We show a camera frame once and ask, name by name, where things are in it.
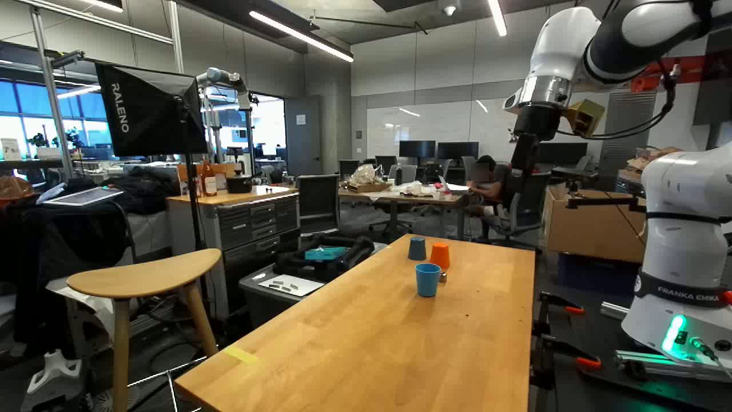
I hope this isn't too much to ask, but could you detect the orange cup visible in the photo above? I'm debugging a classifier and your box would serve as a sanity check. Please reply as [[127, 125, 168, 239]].
[[430, 242, 451, 270]]

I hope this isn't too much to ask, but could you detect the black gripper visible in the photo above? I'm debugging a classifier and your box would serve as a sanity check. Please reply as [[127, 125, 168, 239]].
[[508, 104, 559, 192]]

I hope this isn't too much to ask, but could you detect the seated person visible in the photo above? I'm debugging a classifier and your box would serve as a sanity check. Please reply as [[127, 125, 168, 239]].
[[466, 155, 510, 216]]

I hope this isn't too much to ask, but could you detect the black softbox light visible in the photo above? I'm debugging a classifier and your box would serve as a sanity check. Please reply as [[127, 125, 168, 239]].
[[96, 62, 208, 155]]

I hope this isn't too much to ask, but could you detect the dark blue-grey cup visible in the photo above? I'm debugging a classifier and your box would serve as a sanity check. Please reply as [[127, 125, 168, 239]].
[[406, 235, 426, 261]]

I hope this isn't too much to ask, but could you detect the wooden stool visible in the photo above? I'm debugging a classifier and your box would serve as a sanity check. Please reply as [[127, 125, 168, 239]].
[[64, 247, 224, 412]]

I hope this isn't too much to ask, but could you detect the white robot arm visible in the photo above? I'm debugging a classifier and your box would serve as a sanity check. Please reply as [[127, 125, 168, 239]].
[[504, 0, 732, 366]]

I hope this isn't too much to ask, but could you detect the cardboard box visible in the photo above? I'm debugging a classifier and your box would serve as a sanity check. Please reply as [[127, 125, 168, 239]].
[[542, 184, 645, 262]]

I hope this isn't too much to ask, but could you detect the light blue cup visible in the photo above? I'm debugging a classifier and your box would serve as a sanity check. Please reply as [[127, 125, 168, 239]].
[[415, 262, 442, 296]]

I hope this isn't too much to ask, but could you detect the orange-handled clamp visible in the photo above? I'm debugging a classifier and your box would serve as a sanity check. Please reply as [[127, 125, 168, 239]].
[[540, 293, 586, 316], [531, 346, 602, 388]]

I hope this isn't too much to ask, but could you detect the grey drawer cabinet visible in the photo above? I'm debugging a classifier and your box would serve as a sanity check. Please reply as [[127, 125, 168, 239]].
[[166, 184, 299, 320]]

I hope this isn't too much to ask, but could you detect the teal case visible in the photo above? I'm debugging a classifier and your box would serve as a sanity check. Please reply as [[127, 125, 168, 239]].
[[304, 244, 350, 262]]

